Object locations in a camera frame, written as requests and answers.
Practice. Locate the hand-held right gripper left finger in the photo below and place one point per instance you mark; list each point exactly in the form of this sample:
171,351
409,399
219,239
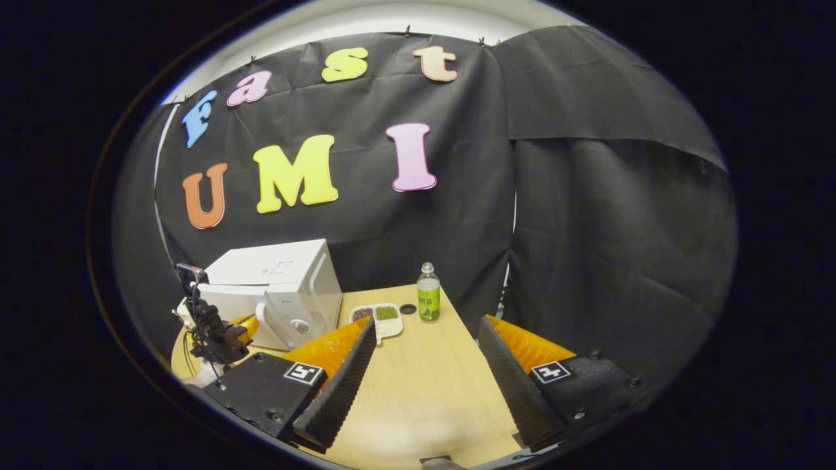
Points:
339,391

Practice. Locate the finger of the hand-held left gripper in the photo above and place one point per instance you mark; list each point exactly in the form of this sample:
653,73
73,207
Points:
248,324

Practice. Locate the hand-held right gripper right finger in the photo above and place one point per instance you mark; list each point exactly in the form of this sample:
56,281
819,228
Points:
516,391

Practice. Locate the white microwave oven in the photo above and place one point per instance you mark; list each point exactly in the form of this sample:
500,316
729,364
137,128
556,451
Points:
274,261

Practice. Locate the white divided dish of grains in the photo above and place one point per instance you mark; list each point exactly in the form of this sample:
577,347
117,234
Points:
392,326

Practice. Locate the black bottle cap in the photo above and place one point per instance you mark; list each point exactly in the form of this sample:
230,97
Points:
407,309

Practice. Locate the green drink bottle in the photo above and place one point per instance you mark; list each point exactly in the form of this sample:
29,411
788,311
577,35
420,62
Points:
428,303

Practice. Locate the black backdrop cloth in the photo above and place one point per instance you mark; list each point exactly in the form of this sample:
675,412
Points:
588,261

